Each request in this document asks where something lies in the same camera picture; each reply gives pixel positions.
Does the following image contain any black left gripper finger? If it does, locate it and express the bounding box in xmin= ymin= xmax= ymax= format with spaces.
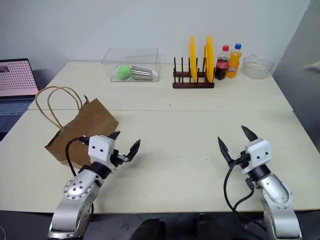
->
xmin=107 ymin=130 xmax=122 ymax=141
xmin=125 ymin=138 xmax=142 ymax=163

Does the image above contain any clear plastic box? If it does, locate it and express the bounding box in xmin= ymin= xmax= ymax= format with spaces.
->
xmin=100 ymin=47 xmax=161 ymax=83

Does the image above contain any dark wooden plate rack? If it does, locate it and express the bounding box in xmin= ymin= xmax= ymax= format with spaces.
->
xmin=172 ymin=56 xmax=216 ymax=90

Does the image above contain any dark rounded shape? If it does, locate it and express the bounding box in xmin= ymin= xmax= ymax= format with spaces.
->
xmin=129 ymin=217 xmax=166 ymax=240
xmin=194 ymin=212 xmax=226 ymax=240

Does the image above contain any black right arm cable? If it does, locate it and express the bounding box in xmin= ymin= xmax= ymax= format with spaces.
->
xmin=223 ymin=159 xmax=266 ymax=240

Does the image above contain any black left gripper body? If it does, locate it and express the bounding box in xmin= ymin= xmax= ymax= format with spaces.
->
xmin=110 ymin=148 xmax=130 ymax=167

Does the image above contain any brown paper bag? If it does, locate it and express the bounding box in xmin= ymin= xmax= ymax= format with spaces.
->
xmin=35 ymin=85 xmax=120 ymax=169

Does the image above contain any yellow plate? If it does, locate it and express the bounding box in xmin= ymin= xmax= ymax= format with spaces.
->
xmin=203 ymin=35 xmax=216 ymax=84
xmin=188 ymin=34 xmax=199 ymax=83

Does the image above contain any green fuzzy ball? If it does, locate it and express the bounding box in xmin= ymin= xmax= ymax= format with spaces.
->
xmin=115 ymin=65 xmax=132 ymax=81

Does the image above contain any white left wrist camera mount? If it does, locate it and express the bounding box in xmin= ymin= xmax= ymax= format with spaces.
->
xmin=87 ymin=134 xmax=118 ymax=173

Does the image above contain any open laptop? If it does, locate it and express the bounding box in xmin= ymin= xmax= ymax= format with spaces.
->
xmin=0 ymin=58 xmax=40 ymax=135

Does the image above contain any silver metal cup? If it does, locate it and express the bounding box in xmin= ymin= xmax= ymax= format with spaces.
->
xmin=129 ymin=65 xmax=154 ymax=81

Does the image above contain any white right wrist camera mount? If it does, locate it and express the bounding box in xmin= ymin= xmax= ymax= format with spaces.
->
xmin=244 ymin=138 xmax=273 ymax=174

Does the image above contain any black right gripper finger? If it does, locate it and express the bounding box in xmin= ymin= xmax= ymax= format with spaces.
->
xmin=217 ymin=136 xmax=236 ymax=168
xmin=240 ymin=125 xmax=260 ymax=144

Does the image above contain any clear glass bowl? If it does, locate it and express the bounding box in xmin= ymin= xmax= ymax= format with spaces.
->
xmin=240 ymin=53 xmax=274 ymax=81

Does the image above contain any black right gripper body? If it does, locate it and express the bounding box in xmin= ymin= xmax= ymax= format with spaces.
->
xmin=233 ymin=150 xmax=252 ymax=171

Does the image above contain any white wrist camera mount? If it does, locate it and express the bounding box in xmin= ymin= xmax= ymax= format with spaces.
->
xmin=87 ymin=134 xmax=118 ymax=173
xmin=244 ymin=138 xmax=273 ymax=174

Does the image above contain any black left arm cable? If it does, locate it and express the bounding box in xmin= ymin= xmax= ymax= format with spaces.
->
xmin=65 ymin=135 xmax=90 ymax=177

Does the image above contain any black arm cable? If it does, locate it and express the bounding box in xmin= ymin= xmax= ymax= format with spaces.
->
xmin=223 ymin=159 xmax=266 ymax=240
xmin=65 ymin=135 xmax=90 ymax=177

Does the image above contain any orange soda bottle blue cap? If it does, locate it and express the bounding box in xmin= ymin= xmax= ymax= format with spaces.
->
xmin=225 ymin=43 xmax=243 ymax=80

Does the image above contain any cola bottle red cap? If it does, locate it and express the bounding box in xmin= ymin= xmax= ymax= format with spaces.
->
xmin=214 ymin=44 xmax=231 ymax=82

